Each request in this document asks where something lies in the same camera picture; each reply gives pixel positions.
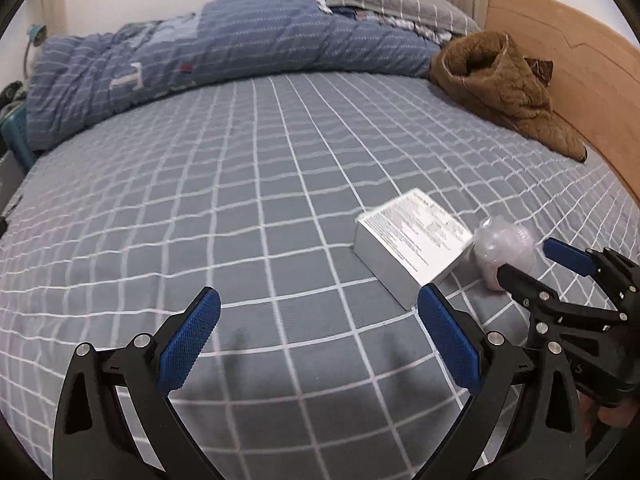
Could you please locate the wooden headboard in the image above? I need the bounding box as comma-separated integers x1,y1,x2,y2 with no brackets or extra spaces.
485,0,640,198

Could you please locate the brown fleece jacket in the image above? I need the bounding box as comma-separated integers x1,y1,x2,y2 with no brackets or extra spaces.
430,30,588,162

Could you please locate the white cardboard box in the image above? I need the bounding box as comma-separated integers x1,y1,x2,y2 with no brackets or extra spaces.
354,188,473,310

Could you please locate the clear plastic bag red print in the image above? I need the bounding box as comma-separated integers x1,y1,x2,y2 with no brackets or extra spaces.
473,216,535,292

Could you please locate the teal plastic stool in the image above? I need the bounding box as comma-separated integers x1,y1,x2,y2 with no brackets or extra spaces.
1,106,37,174

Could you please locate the person's right hand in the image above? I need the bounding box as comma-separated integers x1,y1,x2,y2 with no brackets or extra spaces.
578,393,639,439

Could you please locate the blue desk lamp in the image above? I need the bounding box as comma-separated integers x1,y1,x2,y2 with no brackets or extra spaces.
23,24,48,79

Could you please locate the blue striped duvet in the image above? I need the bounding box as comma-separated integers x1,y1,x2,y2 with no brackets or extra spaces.
26,0,439,152

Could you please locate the grey checked bed sheet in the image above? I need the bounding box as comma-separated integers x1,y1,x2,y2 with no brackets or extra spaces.
1,73,639,479

